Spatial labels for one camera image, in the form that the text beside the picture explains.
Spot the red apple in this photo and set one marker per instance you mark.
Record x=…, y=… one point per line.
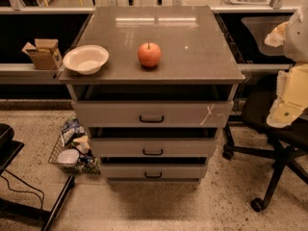
x=149, y=54

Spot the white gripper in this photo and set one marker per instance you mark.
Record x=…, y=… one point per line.
x=297, y=38

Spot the white plastic lidded container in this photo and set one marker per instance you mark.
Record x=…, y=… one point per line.
x=69, y=156

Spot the grey drawer cabinet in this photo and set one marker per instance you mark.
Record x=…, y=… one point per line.
x=196, y=65

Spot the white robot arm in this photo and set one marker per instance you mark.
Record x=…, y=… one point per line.
x=292, y=35

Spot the black stand base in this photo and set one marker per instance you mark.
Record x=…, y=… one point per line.
x=9, y=148

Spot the white bowl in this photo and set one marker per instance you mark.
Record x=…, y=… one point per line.
x=87, y=59

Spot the grey drawer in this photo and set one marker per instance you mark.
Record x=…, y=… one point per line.
x=152, y=113
x=153, y=171
x=157, y=147

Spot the open cardboard box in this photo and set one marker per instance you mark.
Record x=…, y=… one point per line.
x=44, y=54

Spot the wire basket with items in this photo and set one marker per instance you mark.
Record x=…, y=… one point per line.
x=73, y=136

